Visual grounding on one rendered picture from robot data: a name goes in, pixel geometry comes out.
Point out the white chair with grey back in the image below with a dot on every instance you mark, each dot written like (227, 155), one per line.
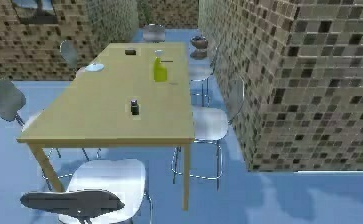
(5, 100)
(209, 123)
(199, 71)
(105, 181)
(69, 53)
(153, 32)

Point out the small black jar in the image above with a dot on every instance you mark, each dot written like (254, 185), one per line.
(134, 107)

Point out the yellow spray bottle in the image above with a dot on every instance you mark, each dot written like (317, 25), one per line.
(159, 70)

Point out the small black box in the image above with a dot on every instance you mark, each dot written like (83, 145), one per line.
(130, 52)

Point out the light wooden dining table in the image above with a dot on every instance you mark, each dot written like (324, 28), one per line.
(99, 110)

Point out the pale blue plate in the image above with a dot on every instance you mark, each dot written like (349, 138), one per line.
(94, 67)

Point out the dark framed wall picture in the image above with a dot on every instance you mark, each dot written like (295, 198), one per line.
(35, 10)

